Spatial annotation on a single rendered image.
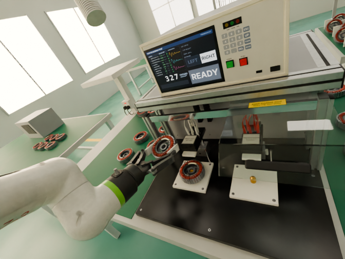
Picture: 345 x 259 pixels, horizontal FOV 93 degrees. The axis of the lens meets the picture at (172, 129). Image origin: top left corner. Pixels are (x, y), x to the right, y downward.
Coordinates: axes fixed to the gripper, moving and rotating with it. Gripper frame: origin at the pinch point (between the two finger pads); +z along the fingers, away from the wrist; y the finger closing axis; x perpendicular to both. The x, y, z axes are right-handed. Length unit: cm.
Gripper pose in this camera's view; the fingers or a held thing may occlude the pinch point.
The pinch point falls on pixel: (164, 147)
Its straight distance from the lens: 68.7
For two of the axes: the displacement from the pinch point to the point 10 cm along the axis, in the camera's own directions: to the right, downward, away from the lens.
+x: 2.5, 9.0, 3.5
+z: 5.3, -4.3, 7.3
